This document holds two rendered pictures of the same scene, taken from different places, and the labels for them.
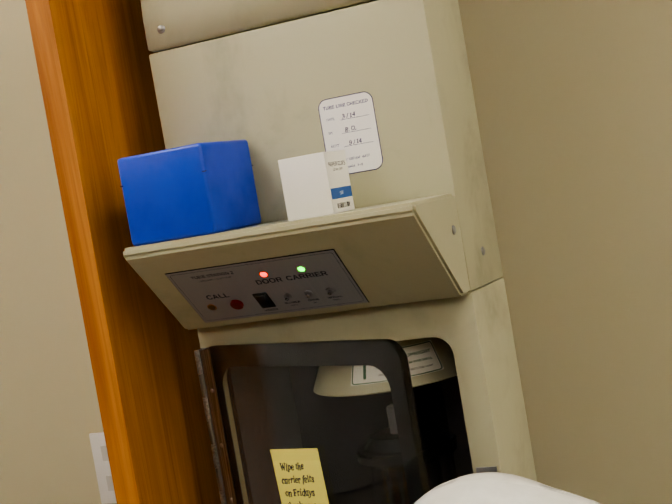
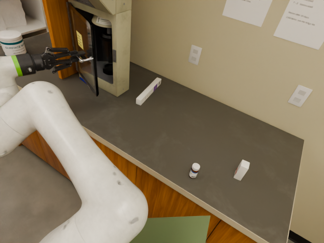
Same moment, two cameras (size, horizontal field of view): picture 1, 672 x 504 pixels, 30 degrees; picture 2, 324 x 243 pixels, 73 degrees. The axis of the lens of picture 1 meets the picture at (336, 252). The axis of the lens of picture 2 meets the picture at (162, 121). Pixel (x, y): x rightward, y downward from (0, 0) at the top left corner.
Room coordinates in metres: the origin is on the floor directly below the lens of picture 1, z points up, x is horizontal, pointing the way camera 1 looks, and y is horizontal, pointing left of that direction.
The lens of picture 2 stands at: (0.20, -0.43, 1.75)
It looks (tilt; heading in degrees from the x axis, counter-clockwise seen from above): 42 degrees down; 1
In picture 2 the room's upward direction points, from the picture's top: 10 degrees clockwise
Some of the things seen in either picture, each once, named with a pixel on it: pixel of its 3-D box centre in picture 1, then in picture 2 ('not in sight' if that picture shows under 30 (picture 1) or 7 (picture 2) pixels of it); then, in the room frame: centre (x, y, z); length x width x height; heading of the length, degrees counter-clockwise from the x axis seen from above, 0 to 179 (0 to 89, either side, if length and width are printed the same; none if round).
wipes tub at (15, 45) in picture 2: not in sight; (13, 45); (1.48, 0.65, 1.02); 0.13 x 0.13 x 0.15
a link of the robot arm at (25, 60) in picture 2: not in sight; (26, 64); (1.01, 0.22, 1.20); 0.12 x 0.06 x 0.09; 42
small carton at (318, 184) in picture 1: (316, 185); not in sight; (1.23, 0.01, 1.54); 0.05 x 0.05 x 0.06; 65
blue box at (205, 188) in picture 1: (190, 191); not in sight; (1.29, 0.14, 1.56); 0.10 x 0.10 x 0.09; 65
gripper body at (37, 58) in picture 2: not in sight; (44, 61); (1.07, 0.17, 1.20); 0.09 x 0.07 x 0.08; 132
